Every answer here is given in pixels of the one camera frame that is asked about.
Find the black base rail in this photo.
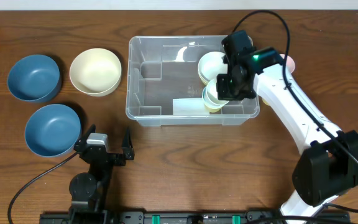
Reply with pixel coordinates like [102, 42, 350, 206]
[39, 210, 351, 224]

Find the pink cup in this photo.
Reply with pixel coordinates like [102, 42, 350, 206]
[285, 56, 295, 73]

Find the cream bowl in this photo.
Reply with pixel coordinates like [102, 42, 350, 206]
[69, 48, 122, 97]

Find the clear plastic storage container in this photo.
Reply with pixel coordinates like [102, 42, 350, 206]
[126, 35, 260, 126]

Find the white small bowl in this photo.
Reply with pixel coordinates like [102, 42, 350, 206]
[198, 52, 227, 85]

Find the blue bowl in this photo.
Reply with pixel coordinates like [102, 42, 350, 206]
[7, 54, 62, 103]
[24, 104, 82, 157]

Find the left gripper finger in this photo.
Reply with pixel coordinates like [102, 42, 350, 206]
[74, 124, 96, 152]
[121, 128, 135, 160]

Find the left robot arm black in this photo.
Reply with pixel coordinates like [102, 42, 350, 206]
[68, 125, 135, 224]

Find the light blue cup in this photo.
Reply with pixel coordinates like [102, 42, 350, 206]
[202, 87, 215, 105]

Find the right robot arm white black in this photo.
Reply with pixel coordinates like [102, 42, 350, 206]
[217, 46, 358, 218]

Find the cream white cup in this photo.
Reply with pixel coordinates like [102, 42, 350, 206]
[206, 78, 229, 105]

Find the lower blue bowl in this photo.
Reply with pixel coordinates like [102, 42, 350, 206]
[24, 104, 82, 157]

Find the left black cable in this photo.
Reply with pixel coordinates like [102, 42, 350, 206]
[7, 151, 80, 224]

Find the upper blue bowl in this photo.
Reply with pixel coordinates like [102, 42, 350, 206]
[7, 54, 62, 103]

